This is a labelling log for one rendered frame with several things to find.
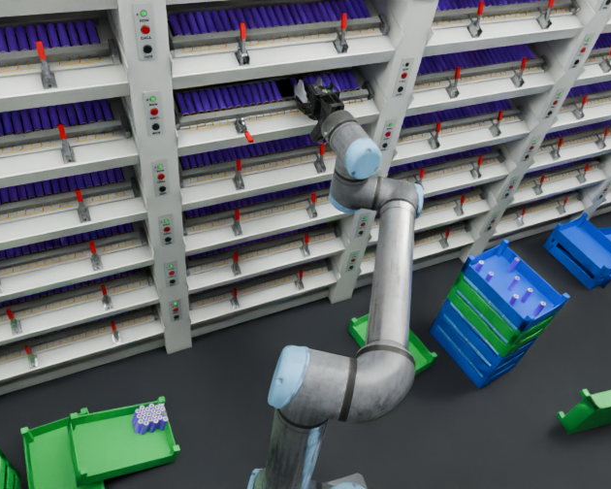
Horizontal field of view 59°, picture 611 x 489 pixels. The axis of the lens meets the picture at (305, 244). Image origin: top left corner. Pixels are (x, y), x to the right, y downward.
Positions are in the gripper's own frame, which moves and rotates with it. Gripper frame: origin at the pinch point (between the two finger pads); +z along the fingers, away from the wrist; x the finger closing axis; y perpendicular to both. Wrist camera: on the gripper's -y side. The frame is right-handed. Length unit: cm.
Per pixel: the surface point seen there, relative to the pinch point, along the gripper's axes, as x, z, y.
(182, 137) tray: 36.0, -5.6, -5.3
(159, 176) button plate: 43.6, -8.9, -13.9
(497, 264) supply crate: -70, -37, -61
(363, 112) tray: -17.0, -6.9, -5.9
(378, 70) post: -22.2, -2.4, 4.3
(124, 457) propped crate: 70, -43, -96
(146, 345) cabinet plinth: 54, -5, -98
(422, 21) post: -28.3, -8.0, 20.7
